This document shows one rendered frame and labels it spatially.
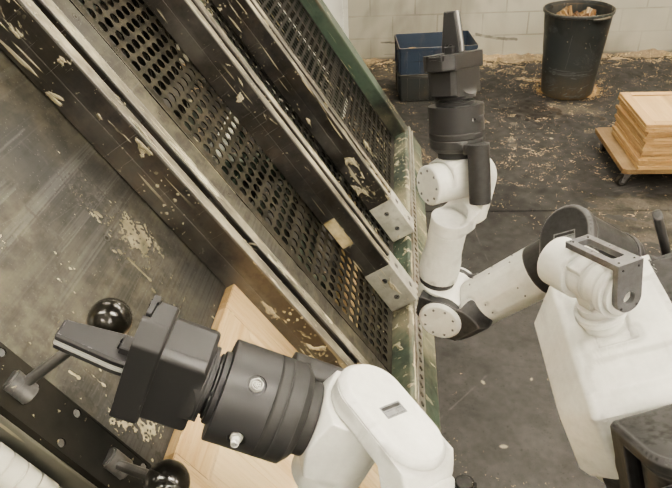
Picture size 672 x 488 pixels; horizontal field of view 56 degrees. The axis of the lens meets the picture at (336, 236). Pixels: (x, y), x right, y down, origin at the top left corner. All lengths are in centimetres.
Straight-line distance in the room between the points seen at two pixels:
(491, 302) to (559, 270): 32
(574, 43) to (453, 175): 416
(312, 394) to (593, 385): 39
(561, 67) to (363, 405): 479
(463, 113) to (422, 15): 508
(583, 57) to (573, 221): 419
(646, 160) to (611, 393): 329
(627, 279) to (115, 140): 67
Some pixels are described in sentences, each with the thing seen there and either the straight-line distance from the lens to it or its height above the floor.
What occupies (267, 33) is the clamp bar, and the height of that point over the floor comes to 148.
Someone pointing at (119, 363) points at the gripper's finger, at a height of 154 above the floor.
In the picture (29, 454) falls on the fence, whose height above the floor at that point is 143.
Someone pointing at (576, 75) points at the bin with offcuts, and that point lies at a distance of 524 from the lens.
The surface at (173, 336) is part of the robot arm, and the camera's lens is 53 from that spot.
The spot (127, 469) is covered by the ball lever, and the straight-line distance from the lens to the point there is 65.
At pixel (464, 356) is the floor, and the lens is 275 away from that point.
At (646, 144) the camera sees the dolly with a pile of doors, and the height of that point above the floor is 29.
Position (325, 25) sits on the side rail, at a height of 131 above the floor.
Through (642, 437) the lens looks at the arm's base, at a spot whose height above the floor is 136.
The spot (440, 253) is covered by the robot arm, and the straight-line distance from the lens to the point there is 111.
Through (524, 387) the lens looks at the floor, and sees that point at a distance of 267.
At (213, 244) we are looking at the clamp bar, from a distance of 97.
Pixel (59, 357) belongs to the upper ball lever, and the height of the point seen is 152.
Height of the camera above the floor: 190
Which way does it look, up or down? 33 degrees down
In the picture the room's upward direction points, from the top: 3 degrees counter-clockwise
